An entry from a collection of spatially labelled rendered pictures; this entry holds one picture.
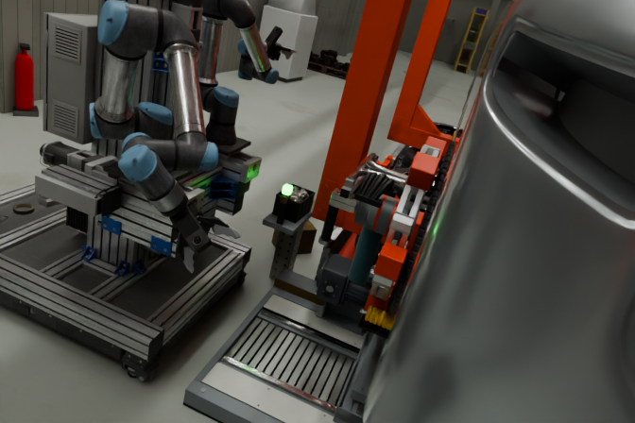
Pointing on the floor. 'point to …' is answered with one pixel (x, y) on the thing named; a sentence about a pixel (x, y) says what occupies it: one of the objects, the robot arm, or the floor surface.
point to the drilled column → (285, 252)
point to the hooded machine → (291, 25)
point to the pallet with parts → (328, 63)
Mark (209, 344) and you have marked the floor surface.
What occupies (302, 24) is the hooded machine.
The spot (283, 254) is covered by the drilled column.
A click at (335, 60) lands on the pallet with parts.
